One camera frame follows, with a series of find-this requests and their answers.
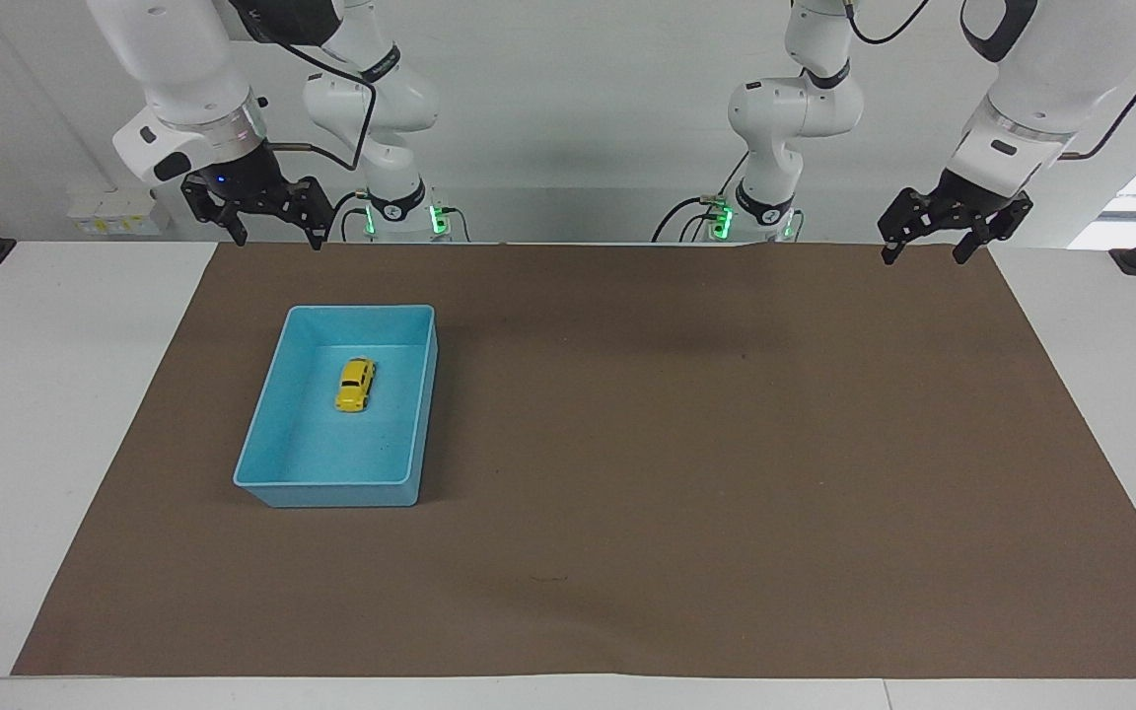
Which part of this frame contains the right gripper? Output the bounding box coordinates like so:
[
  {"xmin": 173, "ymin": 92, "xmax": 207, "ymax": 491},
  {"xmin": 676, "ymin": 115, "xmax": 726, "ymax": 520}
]
[{"xmin": 180, "ymin": 138, "xmax": 335, "ymax": 251}]

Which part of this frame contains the light blue plastic bin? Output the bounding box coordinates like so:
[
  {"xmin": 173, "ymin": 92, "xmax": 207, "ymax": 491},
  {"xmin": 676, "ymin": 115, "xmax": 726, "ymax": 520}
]
[{"xmin": 233, "ymin": 304, "xmax": 439, "ymax": 510}]

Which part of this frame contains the white wall socket box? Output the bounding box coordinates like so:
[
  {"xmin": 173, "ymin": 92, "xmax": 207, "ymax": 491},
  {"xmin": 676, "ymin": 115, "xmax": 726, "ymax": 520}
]
[{"xmin": 67, "ymin": 191, "xmax": 171, "ymax": 237}]

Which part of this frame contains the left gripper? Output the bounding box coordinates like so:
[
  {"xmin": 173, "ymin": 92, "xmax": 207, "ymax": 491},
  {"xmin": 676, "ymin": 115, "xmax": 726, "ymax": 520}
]
[{"xmin": 877, "ymin": 168, "xmax": 1035, "ymax": 266}]

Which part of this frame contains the yellow toy beetle car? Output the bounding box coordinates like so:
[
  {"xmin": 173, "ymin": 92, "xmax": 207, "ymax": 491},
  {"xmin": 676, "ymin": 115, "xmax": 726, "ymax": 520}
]
[{"xmin": 334, "ymin": 357, "xmax": 378, "ymax": 414}]

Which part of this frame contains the black cable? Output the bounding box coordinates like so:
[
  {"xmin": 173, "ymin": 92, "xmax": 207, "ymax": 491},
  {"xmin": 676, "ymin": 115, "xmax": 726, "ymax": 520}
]
[
  {"xmin": 233, "ymin": 0, "xmax": 378, "ymax": 172},
  {"xmin": 651, "ymin": 195, "xmax": 733, "ymax": 244},
  {"xmin": 1058, "ymin": 15, "xmax": 1136, "ymax": 161},
  {"xmin": 846, "ymin": 0, "xmax": 932, "ymax": 46},
  {"xmin": 327, "ymin": 189, "xmax": 372, "ymax": 244}
]

